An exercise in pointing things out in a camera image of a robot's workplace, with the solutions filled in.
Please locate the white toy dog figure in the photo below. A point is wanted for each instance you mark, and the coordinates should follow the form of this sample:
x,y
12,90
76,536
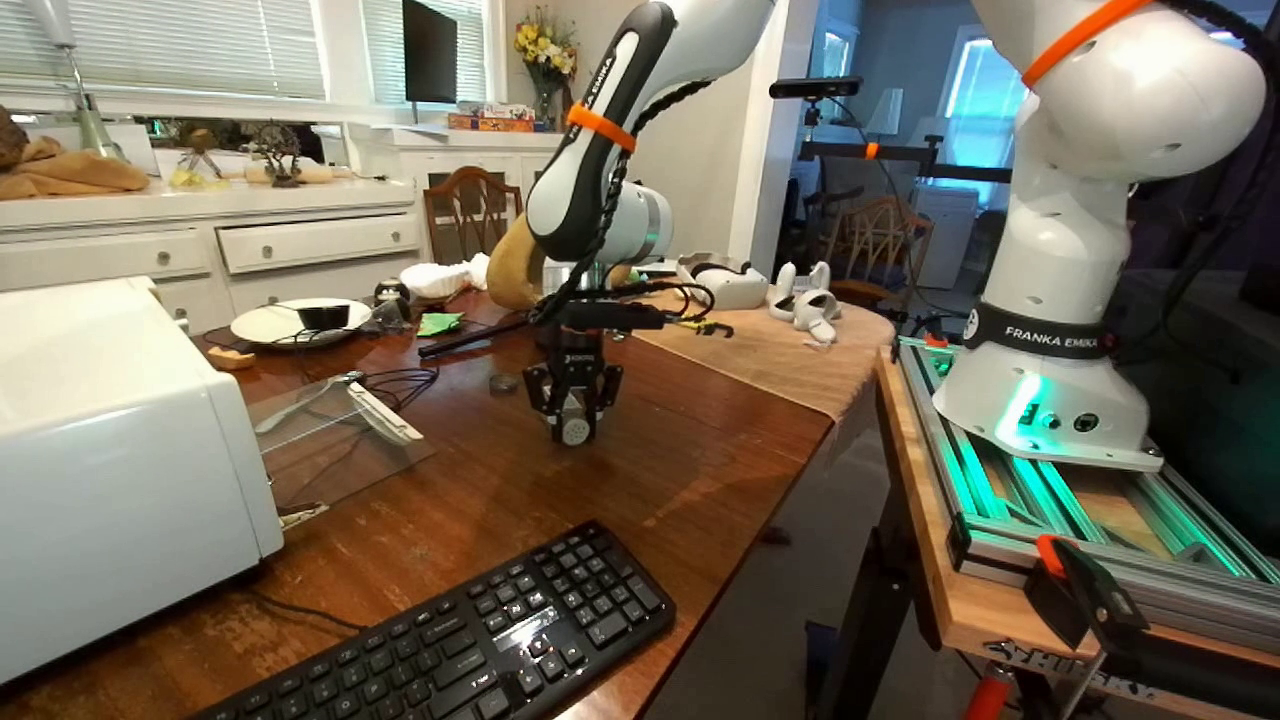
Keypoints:
x,y
805,302

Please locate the clear plastic spice bottle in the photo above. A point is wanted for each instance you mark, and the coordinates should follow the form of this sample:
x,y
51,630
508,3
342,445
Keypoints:
x,y
575,425

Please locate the dark wooden stick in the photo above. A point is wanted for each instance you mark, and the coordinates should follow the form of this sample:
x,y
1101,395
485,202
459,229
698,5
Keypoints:
x,y
465,343

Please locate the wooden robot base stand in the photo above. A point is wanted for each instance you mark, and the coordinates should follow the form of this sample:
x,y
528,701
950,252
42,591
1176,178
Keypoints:
x,y
1052,583

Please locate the black computer keyboard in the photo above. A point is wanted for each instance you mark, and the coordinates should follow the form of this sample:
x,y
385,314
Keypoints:
x,y
518,640

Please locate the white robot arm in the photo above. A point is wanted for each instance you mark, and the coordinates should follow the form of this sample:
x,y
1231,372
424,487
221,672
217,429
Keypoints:
x,y
1117,95

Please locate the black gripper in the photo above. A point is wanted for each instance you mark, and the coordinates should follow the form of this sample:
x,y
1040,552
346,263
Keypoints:
x,y
569,369

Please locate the small grey bottle lid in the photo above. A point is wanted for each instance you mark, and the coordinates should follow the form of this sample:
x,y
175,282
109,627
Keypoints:
x,y
503,384

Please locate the yellow flower bouquet vase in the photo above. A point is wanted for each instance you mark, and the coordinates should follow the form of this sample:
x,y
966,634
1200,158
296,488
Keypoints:
x,y
550,56

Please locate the white round plate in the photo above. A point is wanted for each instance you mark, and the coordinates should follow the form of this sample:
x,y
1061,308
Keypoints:
x,y
303,323

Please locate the white drawer sideboard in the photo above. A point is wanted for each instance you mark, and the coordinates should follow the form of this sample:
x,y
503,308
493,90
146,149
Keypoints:
x,y
217,252

